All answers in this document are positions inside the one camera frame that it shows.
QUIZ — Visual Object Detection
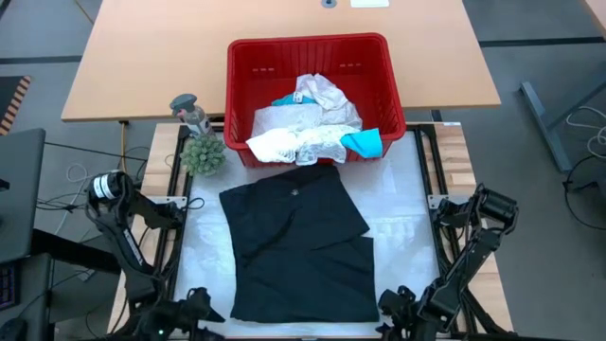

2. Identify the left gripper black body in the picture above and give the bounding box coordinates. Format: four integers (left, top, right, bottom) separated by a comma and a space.
140, 286, 213, 341

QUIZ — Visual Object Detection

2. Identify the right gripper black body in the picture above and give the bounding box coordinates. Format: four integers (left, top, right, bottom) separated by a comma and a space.
389, 285, 431, 341

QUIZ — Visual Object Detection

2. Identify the white lace garment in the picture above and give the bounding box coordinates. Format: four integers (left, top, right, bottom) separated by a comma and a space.
249, 100, 364, 167

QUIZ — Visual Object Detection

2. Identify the red plastic laundry bin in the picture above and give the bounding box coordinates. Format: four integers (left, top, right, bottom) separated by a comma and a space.
222, 31, 407, 169

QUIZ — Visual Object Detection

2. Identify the teal garment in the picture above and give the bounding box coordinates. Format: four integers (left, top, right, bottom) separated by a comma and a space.
271, 91, 384, 160

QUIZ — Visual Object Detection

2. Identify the artificial green potted plant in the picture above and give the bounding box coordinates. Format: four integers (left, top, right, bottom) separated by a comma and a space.
179, 134, 228, 178

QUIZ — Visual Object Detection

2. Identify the black computer mouse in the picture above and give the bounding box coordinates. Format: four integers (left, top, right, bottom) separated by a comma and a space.
0, 316, 28, 341

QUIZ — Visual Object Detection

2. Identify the black keyboard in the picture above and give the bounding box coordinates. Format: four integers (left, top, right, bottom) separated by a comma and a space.
0, 264, 21, 310

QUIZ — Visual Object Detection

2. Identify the white plain garment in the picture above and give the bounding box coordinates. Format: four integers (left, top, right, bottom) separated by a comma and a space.
243, 125, 298, 164

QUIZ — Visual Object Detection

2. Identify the clear spray bottle grey trigger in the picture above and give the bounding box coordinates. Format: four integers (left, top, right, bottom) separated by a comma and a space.
169, 92, 215, 139

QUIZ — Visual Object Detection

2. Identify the white crumpled garment with label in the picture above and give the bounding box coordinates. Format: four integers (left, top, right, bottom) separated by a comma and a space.
294, 71, 352, 112

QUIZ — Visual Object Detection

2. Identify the grey metal desk leg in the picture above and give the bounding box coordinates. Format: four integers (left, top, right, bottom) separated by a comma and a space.
519, 70, 606, 173

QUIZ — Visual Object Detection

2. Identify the light wooden desk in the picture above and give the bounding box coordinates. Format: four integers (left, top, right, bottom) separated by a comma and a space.
61, 0, 502, 123

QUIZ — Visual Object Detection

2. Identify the hazard striped floor mat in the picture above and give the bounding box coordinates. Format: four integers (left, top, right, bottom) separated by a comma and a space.
0, 75, 33, 137

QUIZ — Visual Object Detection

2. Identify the black aluminium table frame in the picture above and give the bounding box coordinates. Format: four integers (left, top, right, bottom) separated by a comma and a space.
111, 122, 520, 341

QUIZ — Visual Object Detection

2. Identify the yellow cable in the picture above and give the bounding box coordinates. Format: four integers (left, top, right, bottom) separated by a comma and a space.
119, 120, 130, 174

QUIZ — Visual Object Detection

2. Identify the black floor cable loop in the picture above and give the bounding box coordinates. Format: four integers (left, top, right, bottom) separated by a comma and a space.
561, 154, 606, 224

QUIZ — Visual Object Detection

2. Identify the white floor cable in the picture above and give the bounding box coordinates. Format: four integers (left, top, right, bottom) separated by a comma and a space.
564, 105, 606, 161

